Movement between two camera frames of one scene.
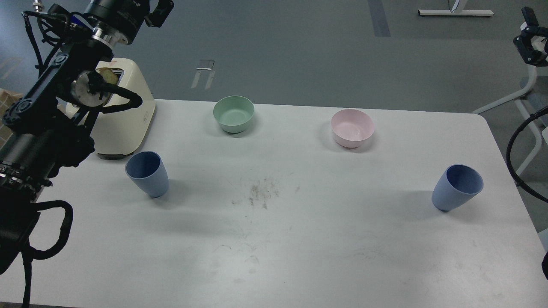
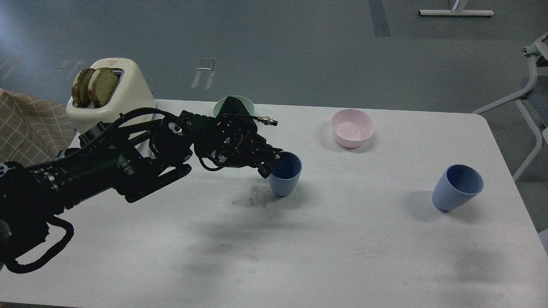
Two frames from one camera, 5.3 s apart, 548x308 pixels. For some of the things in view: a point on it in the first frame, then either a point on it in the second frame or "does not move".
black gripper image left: x=115 y=21 -> x=230 y=138
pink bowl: x=351 y=128 does not move
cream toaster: x=123 y=134 -> x=132 y=93
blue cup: x=148 y=169 -> x=284 y=178
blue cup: x=457 y=184 does not move
